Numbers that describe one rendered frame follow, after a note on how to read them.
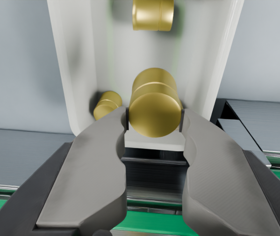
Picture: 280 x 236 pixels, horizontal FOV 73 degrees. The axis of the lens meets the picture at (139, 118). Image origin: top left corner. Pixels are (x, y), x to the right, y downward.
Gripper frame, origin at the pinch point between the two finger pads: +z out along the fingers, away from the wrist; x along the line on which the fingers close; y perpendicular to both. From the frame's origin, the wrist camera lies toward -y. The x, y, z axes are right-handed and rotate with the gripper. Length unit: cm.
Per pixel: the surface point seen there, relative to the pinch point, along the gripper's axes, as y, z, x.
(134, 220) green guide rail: 18.0, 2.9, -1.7
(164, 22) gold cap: -4.1, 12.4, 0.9
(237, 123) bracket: 7.2, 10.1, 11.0
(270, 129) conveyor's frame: 7.3, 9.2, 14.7
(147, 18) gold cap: -4.5, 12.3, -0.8
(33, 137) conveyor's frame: 15.4, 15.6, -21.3
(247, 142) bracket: 7.1, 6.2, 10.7
